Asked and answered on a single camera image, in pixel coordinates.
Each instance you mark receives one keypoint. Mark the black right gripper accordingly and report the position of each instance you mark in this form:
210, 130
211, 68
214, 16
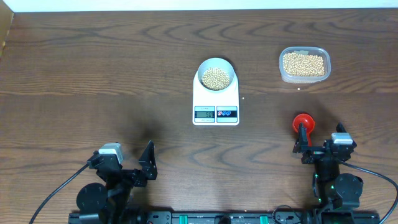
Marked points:
314, 152

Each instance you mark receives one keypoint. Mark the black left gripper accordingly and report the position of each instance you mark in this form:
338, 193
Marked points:
148, 168

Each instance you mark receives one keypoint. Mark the red plastic measuring scoop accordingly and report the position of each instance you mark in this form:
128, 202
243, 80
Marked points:
308, 124

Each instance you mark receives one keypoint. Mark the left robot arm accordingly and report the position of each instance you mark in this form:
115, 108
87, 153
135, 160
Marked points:
107, 203

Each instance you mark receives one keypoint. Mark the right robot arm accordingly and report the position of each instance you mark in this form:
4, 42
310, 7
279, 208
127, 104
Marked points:
338, 193

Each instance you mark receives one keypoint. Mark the white digital kitchen scale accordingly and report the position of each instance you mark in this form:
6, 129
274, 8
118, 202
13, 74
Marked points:
215, 107

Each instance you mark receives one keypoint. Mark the soybeans in bowl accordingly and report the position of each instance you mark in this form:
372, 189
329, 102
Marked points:
215, 79

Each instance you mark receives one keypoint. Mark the pale grey round bowl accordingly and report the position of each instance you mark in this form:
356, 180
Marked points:
216, 63

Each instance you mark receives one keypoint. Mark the soybeans in container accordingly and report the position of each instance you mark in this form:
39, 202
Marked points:
303, 65

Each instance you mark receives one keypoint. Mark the clear plastic container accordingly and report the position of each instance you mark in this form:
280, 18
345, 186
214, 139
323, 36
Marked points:
305, 51

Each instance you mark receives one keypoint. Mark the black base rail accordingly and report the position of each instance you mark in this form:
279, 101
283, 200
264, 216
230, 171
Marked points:
279, 216

